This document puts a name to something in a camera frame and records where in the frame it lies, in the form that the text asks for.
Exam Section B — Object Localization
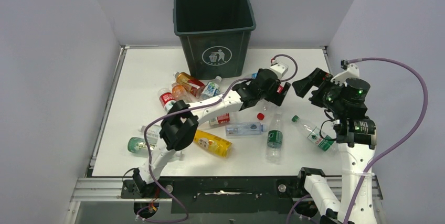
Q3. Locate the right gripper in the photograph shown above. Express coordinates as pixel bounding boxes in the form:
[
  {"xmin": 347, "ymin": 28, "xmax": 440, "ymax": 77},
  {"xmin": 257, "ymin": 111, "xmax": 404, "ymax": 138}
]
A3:
[{"xmin": 292, "ymin": 68, "xmax": 346, "ymax": 114}]

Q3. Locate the green label tall bottle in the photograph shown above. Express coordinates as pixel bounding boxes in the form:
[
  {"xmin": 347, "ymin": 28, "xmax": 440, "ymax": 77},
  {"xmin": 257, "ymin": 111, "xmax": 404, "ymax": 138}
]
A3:
[{"xmin": 266, "ymin": 113, "xmax": 283, "ymax": 164}]

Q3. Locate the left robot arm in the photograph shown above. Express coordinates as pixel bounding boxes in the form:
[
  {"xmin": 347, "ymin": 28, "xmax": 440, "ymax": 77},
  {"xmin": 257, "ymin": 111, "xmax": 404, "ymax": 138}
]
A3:
[{"xmin": 132, "ymin": 63, "xmax": 290, "ymax": 196}]

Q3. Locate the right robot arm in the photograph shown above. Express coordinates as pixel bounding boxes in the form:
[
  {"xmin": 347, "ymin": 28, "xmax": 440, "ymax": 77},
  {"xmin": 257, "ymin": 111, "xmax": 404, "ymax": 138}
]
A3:
[{"xmin": 292, "ymin": 68, "xmax": 377, "ymax": 223}]

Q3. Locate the dark green trash bin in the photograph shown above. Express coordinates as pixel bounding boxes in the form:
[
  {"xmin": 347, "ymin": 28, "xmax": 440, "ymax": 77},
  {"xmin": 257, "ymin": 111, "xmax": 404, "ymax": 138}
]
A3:
[{"xmin": 173, "ymin": 0, "xmax": 256, "ymax": 80}]

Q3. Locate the blue label clear bottle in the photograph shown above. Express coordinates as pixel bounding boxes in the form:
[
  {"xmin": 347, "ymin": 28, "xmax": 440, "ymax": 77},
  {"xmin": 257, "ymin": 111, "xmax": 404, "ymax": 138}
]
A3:
[{"xmin": 249, "ymin": 72, "xmax": 258, "ymax": 79}]

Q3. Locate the blue oval label bottle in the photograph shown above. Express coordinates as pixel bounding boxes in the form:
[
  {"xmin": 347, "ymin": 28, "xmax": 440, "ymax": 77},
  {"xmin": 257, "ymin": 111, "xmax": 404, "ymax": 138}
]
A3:
[{"xmin": 225, "ymin": 122, "xmax": 268, "ymax": 137}]

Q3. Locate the red white label bottle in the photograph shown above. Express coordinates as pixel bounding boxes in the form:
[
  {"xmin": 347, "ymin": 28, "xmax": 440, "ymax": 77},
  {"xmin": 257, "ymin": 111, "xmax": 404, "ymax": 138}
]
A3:
[{"xmin": 209, "ymin": 113, "xmax": 231, "ymax": 127}]

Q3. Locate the blue white label bottle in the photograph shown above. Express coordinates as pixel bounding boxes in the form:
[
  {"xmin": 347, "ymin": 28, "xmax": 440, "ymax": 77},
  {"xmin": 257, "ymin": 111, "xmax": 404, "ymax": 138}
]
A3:
[{"xmin": 200, "ymin": 76, "xmax": 222, "ymax": 100}]

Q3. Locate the yellow juice bottle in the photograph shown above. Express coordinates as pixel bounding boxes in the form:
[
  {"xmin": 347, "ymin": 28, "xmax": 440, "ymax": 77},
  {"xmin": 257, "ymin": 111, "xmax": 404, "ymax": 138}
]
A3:
[{"xmin": 194, "ymin": 130, "xmax": 232, "ymax": 158}]

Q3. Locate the red orange tea bottle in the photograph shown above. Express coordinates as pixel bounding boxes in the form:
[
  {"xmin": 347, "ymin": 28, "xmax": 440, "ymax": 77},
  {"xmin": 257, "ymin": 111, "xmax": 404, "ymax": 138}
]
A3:
[{"xmin": 173, "ymin": 72, "xmax": 205, "ymax": 98}]

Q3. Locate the orange drink bottle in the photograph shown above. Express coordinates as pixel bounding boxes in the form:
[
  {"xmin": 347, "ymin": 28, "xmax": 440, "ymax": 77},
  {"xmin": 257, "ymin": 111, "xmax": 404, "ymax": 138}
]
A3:
[{"xmin": 171, "ymin": 82, "xmax": 193, "ymax": 103}]

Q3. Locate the light blue label bottle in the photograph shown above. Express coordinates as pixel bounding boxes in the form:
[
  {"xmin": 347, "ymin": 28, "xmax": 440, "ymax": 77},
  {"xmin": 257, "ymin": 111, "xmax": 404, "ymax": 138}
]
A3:
[{"xmin": 145, "ymin": 124, "xmax": 162, "ymax": 140}]

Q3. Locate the green tea bottle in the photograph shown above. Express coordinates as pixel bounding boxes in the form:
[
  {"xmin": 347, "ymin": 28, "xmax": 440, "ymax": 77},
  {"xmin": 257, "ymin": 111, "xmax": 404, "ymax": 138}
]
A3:
[{"xmin": 127, "ymin": 137, "xmax": 155, "ymax": 155}]

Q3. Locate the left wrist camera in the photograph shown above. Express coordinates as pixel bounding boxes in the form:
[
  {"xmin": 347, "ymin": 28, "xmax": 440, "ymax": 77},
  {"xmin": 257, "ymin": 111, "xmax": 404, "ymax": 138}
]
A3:
[{"xmin": 269, "ymin": 62, "xmax": 288, "ymax": 79}]

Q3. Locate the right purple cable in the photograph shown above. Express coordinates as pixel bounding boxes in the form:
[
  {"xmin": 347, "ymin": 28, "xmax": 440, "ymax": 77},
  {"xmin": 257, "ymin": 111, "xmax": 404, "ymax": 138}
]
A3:
[{"xmin": 287, "ymin": 57, "xmax": 428, "ymax": 224}]

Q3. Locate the purple cable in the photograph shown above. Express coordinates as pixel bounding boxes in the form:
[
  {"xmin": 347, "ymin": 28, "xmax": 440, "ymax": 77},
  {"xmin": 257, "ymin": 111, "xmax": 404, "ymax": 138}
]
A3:
[
  {"xmin": 287, "ymin": 57, "xmax": 428, "ymax": 224},
  {"xmin": 135, "ymin": 54, "xmax": 299, "ymax": 223}
]

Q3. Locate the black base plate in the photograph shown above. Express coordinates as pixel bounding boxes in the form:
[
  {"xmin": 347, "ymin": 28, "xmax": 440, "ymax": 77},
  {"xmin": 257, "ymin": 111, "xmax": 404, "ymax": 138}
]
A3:
[{"xmin": 120, "ymin": 176, "xmax": 329, "ymax": 220}]

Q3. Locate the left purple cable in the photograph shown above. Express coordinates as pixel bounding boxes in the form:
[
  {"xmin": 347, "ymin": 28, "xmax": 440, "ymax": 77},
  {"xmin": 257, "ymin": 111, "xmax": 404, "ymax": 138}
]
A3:
[{"xmin": 135, "ymin": 54, "xmax": 299, "ymax": 223}]

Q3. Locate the aluminium front rail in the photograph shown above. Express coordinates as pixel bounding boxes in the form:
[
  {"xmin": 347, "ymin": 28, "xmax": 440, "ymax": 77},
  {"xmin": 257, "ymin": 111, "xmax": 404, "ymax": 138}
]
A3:
[{"xmin": 70, "ymin": 176, "xmax": 384, "ymax": 202}]

